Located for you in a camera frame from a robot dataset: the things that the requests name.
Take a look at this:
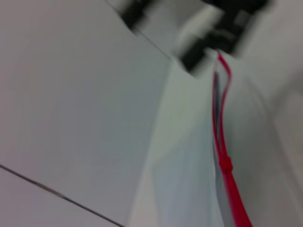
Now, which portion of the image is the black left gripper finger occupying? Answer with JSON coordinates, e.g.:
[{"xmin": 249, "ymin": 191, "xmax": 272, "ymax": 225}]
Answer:
[
  {"xmin": 177, "ymin": 0, "xmax": 276, "ymax": 77},
  {"xmin": 119, "ymin": 0, "xmax": 154, "ymax": 33}
]

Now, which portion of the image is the clear document bag red zipper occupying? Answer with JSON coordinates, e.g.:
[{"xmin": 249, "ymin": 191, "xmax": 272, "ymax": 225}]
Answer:
[{"xmin": 132, "ymin": 51, "xmax": 254, "ymax": 227}]

